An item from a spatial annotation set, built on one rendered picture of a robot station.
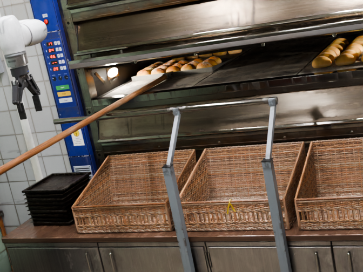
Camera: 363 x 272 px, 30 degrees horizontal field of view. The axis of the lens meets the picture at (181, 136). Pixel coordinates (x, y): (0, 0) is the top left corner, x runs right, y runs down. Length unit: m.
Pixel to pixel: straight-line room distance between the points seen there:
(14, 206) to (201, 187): 1.42
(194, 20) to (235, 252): 1.20
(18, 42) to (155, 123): 1.15
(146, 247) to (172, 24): 1.16
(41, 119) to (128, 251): 1.09
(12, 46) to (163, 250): 1.24
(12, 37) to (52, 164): 1.47
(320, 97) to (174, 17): 0.86
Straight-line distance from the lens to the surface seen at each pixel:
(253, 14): 3.41
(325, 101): 3.43
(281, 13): 3.37
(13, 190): 4.45
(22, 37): 2.91
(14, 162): 2.82
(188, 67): 4.09
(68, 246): 3.66
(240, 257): 3.23
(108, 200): 3.89
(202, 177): 3.59
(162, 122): 3.74
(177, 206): 3.16
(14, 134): 4.29
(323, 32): 3.19
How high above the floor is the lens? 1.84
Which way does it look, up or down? 14 degrees down
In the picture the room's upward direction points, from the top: 11 degrees counter-clockwise
